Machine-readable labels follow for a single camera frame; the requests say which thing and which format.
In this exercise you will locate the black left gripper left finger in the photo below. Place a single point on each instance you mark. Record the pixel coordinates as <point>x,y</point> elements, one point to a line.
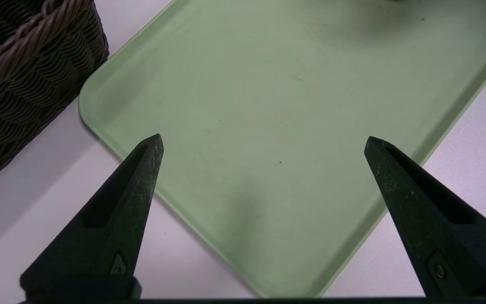
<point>112,223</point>

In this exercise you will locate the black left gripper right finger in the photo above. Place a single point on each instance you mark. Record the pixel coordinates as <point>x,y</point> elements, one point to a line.
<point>445,240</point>

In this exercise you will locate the dark brown wicker basket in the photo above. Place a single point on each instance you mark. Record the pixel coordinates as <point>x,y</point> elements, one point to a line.
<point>23,93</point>

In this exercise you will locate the light green plastic tray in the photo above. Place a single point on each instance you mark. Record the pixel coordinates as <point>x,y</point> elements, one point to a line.
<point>268,126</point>

